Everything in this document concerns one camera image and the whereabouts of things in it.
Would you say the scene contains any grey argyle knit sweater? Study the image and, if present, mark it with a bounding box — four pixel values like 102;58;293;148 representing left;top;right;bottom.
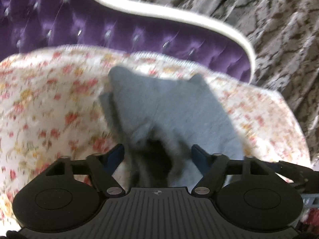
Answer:
100;66;244;189

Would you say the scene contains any grey damask curtain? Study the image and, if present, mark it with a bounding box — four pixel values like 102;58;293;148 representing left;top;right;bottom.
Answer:
136;0;318;159

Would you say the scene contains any floral bed quilt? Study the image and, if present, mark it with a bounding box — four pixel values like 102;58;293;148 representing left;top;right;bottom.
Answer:
1;45;311;234

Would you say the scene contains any purple tufted velvet headboard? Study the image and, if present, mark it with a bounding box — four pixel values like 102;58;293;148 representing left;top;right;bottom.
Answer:
1;0;256;83

